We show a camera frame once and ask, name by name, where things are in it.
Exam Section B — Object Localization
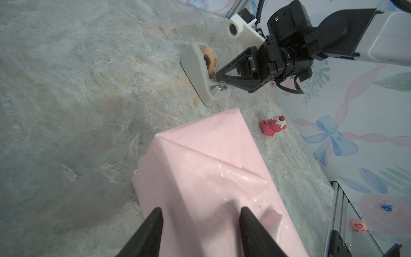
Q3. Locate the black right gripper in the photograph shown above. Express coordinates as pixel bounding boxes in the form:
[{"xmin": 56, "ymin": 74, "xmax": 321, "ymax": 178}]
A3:
[{"xmin": 216, "ymin": 35, "xmax": 313, "ymax": 93}]

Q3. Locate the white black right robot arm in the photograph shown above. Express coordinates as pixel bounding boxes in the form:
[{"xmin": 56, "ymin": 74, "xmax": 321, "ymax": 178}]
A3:
[{"xmin": 216, "ymin": 1, "xmax": 411, "ymax": 94}]

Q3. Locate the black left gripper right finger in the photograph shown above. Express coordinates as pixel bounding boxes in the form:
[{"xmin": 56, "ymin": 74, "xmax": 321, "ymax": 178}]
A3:
[{"xmin": 239, "ymin": 207, "xmax": 287, "ymax": 257}]

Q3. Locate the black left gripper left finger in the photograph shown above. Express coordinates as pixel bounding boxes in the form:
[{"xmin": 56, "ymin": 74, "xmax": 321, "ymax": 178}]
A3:
[{"xmin": 116, "ymin": 207, "xmax": 164, "ymax": 257}]

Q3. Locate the pink pig toy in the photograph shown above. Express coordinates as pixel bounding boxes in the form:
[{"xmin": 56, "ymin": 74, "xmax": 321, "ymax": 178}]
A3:
[{"xmin": 351, "ymin": 219, "xmax": 370, "ymax": 234}]

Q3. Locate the aluminium front rail frame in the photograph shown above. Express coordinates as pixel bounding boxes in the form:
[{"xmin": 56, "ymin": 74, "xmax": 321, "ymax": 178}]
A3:
[{"xmin": 323, "ymin": 181, "xmax": 383, "ymax": 257}]

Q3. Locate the black corrugated cable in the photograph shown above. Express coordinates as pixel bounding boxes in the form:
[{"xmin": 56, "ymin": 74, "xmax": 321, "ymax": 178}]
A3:
[{"xmin": 255, "ymin": 0, "xmax": 267, "ymax": 33}]

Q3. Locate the purple pink wrapping paper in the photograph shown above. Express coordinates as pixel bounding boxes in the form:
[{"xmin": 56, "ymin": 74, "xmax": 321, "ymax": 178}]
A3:
[{"xmin": 132, "ymin": 108, "xmax": 307, "ymax": 257}]

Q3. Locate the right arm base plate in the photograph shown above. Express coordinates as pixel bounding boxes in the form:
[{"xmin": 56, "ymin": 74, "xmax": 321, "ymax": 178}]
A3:
[{"xmin": 326, "ymin": 230, "xmax": 352, "ymax": 257}]

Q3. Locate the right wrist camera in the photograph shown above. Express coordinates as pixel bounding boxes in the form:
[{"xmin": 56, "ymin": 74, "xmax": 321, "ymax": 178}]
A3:
[{"xmin": 228, "ymin": 9, "xmax": 265, "ymax": 49}]

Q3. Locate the tape dispenser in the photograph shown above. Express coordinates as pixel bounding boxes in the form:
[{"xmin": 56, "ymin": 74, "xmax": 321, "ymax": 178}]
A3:
[{"xmin": 180, "ymin": 42, "xmax": 228, "ymax": 106}]

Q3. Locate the small red pink toy figure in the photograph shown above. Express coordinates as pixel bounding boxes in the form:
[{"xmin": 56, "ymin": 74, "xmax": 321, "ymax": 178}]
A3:
[{"xmin": 260, "ymin": 115, "xmax": 287, "ymax": 137}]

